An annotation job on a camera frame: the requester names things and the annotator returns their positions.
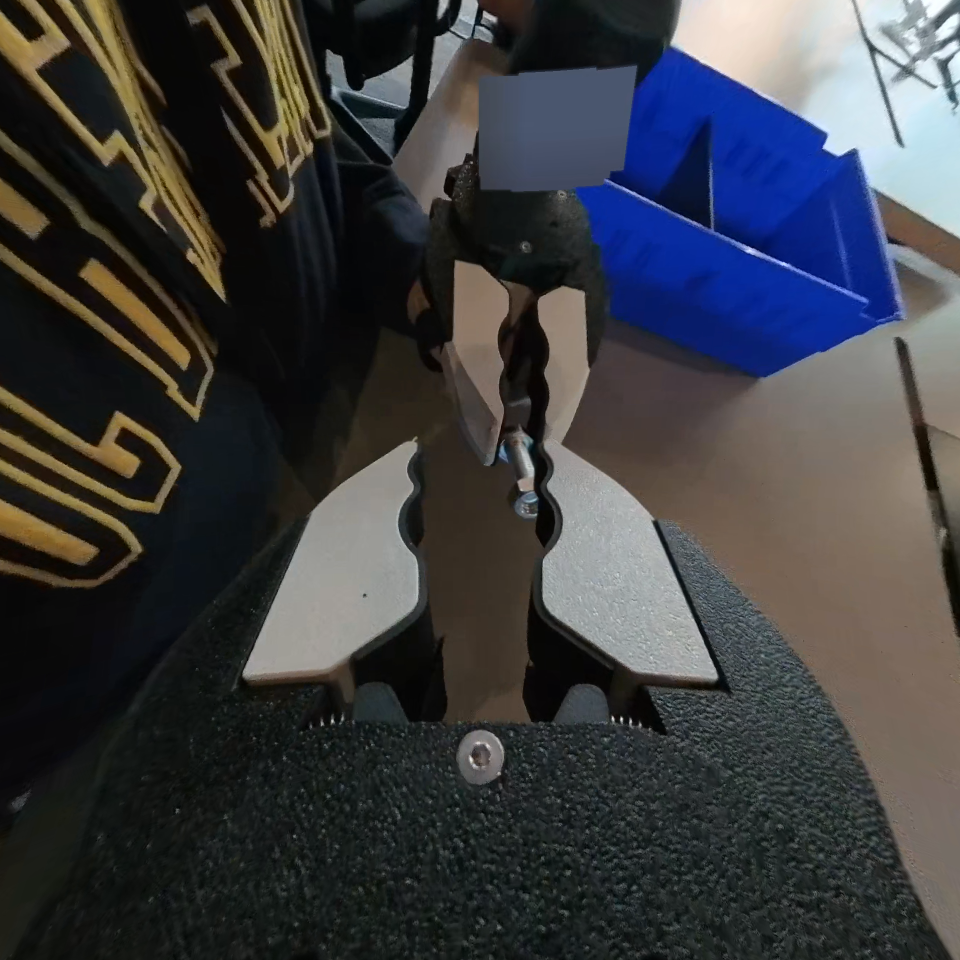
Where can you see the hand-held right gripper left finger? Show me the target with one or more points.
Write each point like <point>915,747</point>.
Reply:
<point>345,570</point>

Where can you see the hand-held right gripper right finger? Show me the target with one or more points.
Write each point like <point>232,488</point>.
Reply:
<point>615,585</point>

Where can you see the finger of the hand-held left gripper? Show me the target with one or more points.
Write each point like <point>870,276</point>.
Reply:
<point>566,352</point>
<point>469,352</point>

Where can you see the silver bolt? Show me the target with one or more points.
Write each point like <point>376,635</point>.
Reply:
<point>521,480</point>

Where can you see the blue plastic bin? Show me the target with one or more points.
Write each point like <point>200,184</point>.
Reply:
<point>712,285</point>

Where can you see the person's left forearm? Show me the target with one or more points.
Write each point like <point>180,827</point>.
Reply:
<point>375,217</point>

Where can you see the black tripod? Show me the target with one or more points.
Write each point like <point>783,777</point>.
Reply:
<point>889,75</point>

